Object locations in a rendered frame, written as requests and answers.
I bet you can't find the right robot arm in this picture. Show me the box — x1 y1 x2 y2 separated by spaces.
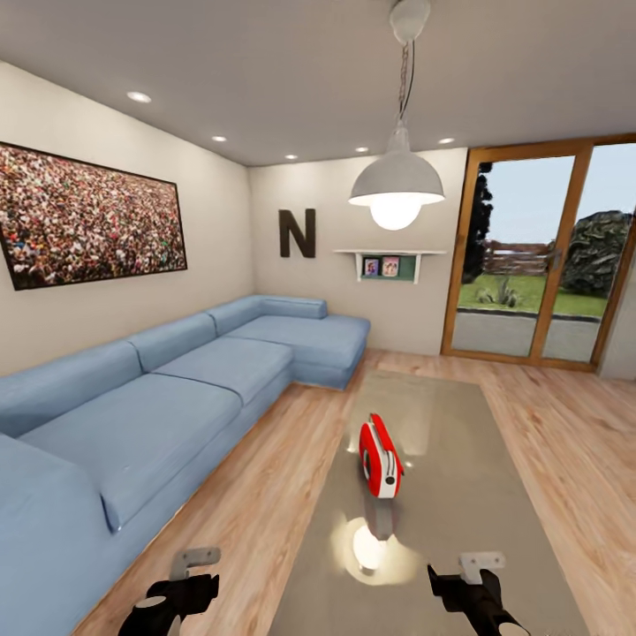
427 551 531 636

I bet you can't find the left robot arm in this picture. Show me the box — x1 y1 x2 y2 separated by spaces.
118 546 222 636

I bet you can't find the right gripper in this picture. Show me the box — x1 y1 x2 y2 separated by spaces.
427 564 503 625

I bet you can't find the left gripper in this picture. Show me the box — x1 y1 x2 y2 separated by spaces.
146 573 220 621

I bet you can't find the radio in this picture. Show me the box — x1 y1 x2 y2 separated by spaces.
359 414 404 498

